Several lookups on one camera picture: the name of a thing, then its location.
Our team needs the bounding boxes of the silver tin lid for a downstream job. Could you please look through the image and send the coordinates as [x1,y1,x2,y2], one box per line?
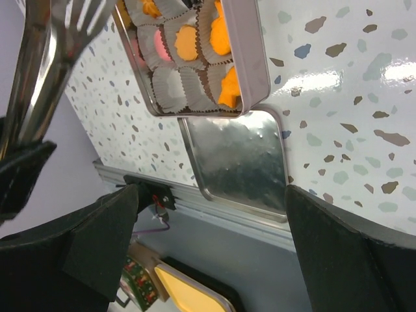
[178,105,289,223]

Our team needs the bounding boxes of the green patterned box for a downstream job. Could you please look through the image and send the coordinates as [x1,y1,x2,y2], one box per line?
[120,256,159,311]

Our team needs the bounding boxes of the orange flower cookie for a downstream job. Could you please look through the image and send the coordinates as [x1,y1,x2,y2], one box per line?
[174,25,198,61]

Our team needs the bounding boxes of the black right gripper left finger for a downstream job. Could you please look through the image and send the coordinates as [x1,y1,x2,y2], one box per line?
[1,185,138,311]

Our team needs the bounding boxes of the orange swirl cookie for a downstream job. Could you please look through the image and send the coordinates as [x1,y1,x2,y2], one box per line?
[141,0,162,18]

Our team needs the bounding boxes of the square cookie tin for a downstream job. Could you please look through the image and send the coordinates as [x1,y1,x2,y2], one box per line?
[113,1,270,118]

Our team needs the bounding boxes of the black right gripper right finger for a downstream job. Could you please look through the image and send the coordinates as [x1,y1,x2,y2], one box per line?
[285,185,415,311]

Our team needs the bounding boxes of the orange star cookie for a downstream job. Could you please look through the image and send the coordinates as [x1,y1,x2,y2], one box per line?
[218,66,241,109]

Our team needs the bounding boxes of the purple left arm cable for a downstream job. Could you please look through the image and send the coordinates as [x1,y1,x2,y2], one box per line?
[132,217,172,235]

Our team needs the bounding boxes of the yellow tray outside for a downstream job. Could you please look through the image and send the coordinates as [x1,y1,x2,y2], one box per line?
[155,263,236,312]

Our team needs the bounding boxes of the aluminium rail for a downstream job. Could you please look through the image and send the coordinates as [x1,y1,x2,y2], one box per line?
[93,159,295,252]

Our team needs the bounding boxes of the pink round cookie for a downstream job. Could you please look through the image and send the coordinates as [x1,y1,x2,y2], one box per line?
[153,29,172,62]

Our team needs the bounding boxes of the metal tongs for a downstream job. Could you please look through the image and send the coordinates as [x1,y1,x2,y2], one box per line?
[1,1,116,158]

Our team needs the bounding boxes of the white paper cup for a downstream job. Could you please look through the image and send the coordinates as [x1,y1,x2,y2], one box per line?
[152,67,187,114]
[179,67,217,113]

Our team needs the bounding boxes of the orange fish cookie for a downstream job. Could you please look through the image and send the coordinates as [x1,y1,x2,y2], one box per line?
[210,1,231,56]

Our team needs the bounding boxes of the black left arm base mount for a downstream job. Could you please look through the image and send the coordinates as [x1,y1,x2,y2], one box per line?
[123,175,176,213]

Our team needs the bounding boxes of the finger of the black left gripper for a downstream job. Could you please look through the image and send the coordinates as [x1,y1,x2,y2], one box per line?
[1,141,57,221]

